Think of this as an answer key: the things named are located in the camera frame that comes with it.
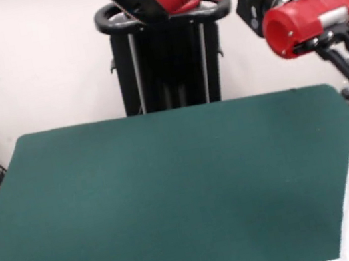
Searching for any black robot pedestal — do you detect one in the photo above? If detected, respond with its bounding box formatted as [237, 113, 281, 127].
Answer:
[91, 0, 249, 121]

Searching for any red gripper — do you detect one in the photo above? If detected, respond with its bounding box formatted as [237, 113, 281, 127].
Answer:
[256, 0, 349, 109]

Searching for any dark green table cloth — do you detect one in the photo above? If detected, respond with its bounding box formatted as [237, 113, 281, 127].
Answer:
[0, 77, 349, 261]

